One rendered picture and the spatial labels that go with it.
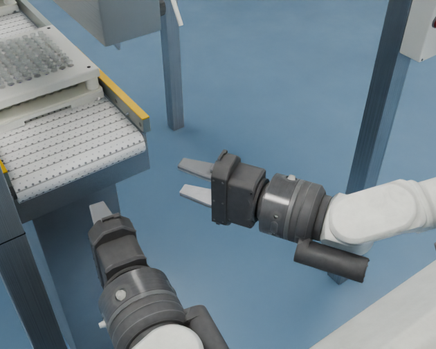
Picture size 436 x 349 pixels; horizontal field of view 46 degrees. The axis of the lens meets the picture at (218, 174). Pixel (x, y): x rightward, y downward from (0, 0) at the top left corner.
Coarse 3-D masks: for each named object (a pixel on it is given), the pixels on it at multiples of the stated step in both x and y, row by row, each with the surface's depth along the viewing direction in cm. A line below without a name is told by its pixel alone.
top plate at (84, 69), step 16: (32, 32) 117; (48, 32) 117; (0, 48) 111; (64, 48) 111; (80, 64) 106; (16, 80) 101; (32, 80) 101; (48, 80) 101; (64, 80) 102; (80, 80) 104; (0, 96) 97; (16, 96) 98; (32, 96) 100
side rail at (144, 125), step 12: (24, 0) 138; (24, 12) 140; (36, 12) 133; (36, 24) 134; (48, 24) 128; (108, 96) 109; (120, 108) 105; (132, 120) 102; (144, 120) 98; (144, 132) 100
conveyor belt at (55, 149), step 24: (0, 24) 136; (24, 24) 136; (48, 120) 104; (72, 120) 104; (96, 120) 104; (120, 120) 104; (0, 144) 98; (24, 144) 98; (48, 144) 98; (72, 144) 98; (96, 144) 98; (120, 144) 99; (144, 144) 101; (24, 168) 93; (48, 168) 93; (72, 168) 94; (96, 168) 97; (24, 192) 91
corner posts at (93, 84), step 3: (93, 78) 106; (96, 78) 106; (87, 81) 106; (90, 81) 106; (93, 81) 106; (96, 81) 107; (87, 84) 107; (90, 84) 106; (93, 84) 107; (96, 84) 107; (87, 87) 107; (90, 87) 107; (93, 87) 107; (96, 87) 107
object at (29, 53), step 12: (36, 36) 113; (12, 48) 109; (24, 48) 110; (36, 48) 109; (48, 48) 109; (0, 60) 107; (12, 60) 105; (24, 60) 105; (36, 60) 105; (48, 60) 106; (60, 60) 105; (0, 72) 102; (12, 72) 102; (24, 72) 102
